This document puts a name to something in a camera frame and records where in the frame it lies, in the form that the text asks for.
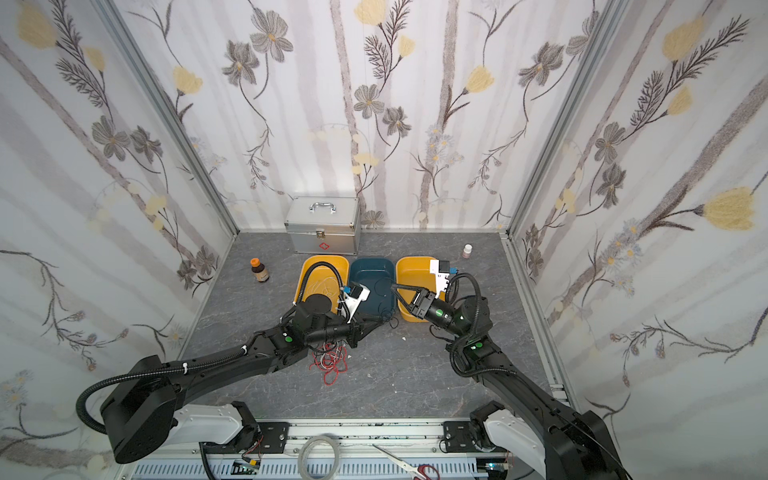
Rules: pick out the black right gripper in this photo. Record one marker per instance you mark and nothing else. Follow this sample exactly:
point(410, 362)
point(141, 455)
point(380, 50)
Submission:
point(421, 303)

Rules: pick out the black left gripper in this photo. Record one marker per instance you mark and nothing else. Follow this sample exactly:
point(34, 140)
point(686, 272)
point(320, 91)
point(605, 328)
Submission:
point(354, 330)

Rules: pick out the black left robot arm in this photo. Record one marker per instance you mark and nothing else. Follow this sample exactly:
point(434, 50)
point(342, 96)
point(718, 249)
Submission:
point(139, 411)

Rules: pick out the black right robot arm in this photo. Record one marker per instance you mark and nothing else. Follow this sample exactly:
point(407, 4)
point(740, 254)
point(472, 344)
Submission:
point(569, 444)

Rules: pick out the dark teal plastic bin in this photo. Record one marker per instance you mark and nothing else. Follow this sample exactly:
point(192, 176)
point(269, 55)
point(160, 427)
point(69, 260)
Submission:
point(378, 274)

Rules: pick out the right yellow plastic bin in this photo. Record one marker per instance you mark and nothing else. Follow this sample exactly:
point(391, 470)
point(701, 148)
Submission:
point(414, 271)

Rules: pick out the yellow plastic bin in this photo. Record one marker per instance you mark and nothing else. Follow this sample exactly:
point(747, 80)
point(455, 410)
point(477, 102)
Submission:
point(322, 280)
point(414, 271)

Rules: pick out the left yellow plastic bin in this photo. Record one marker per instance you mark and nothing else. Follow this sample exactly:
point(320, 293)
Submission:
point(322, 280)

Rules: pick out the silver aluminium first-aid case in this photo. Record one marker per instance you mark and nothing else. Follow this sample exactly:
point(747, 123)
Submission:
point(324, 225)

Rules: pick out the brown bottle orange cap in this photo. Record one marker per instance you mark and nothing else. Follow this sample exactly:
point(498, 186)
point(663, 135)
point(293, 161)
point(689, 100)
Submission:
point(259, 270)

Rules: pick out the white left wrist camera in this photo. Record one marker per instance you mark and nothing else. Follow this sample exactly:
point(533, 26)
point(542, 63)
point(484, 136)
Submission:
point(353, 295)

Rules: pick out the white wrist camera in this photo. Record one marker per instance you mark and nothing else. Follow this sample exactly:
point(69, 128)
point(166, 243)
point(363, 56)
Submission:
point(353, 295)
point(442, 272)

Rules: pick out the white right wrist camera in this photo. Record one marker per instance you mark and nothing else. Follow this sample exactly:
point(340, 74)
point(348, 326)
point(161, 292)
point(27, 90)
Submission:
point(442, 272)

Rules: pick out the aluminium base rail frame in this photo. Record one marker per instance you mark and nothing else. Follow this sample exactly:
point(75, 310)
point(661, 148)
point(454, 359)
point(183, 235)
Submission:
point(344, 449)

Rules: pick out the scissors on rail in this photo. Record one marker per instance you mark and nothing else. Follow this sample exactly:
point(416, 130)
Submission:
point(414, 471)

